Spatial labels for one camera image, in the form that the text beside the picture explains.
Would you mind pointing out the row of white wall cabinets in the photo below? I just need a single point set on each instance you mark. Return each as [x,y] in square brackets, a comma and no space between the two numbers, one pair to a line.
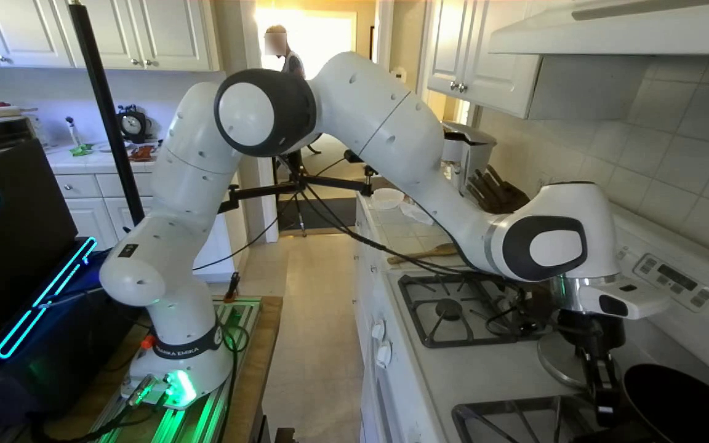
[26,32]

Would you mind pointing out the white wall cabinet with knobs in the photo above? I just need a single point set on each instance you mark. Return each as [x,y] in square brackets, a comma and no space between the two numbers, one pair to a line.
[485,50]

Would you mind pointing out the wooden table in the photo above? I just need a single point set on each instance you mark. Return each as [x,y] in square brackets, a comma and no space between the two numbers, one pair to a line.
[259,369]

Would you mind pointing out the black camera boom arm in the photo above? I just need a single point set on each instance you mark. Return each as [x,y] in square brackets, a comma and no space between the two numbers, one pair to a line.
[258,192]

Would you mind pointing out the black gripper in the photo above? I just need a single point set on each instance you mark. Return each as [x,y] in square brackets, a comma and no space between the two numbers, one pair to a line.
[591,333]

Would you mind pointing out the black laptop with blue lights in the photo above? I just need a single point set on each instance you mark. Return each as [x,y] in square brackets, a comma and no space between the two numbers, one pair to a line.
[10,229]

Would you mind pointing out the white range hood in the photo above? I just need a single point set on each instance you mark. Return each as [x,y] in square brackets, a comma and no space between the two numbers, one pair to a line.
[617,27]

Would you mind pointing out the person in grey shirt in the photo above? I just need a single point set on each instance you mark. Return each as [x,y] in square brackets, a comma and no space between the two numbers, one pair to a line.
[277,38]

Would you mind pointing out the black round clock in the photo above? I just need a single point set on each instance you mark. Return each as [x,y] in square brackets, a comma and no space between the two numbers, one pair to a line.
[133,123]

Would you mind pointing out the black burner grate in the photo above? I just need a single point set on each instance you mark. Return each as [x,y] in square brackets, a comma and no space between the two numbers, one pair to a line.
[463,418]
[409,304]

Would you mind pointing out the green-lit metal rail frame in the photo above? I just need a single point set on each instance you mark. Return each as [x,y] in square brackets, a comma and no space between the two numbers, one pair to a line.
[198,418]

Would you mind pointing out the white gas stove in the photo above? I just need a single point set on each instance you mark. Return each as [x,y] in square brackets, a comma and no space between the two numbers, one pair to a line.
[469,369]

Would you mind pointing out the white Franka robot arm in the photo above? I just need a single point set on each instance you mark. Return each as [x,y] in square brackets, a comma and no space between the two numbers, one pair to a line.
[370,106]

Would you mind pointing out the black vertical pole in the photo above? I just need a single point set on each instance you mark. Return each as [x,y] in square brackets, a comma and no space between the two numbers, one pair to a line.
[105,99]

